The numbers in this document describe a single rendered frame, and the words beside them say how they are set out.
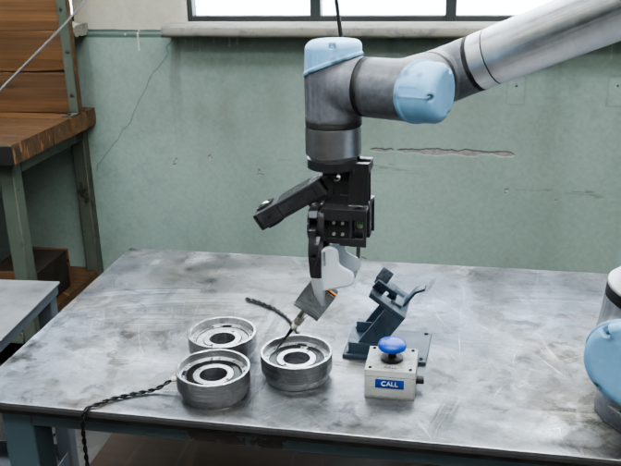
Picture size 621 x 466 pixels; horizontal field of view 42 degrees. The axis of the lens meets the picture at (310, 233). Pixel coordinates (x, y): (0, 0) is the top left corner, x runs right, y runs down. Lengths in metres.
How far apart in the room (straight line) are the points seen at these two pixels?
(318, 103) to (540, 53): 0.28
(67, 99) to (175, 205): 0.52
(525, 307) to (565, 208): 1.35
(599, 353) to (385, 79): 0.40
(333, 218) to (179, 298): 0.49
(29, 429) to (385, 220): 1.77
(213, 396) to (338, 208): 0.31
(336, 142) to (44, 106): 1.98
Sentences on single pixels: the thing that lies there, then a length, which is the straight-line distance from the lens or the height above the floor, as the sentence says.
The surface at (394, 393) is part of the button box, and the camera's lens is 1.14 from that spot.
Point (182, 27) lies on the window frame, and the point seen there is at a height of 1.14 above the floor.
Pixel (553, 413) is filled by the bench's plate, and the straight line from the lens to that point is 1.16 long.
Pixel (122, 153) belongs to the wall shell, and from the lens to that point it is 2.96.
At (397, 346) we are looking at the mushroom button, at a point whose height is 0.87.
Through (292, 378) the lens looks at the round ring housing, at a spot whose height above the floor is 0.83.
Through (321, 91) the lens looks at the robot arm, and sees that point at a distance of 1.03.
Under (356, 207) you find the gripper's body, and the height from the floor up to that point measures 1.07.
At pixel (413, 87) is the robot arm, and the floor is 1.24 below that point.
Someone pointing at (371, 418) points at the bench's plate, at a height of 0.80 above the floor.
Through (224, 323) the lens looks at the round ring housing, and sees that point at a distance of 1.30.
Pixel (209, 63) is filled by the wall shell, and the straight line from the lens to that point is 2.78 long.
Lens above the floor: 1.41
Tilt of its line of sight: 20 degrees down
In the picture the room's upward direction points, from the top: 1 degrees counter-clockwise
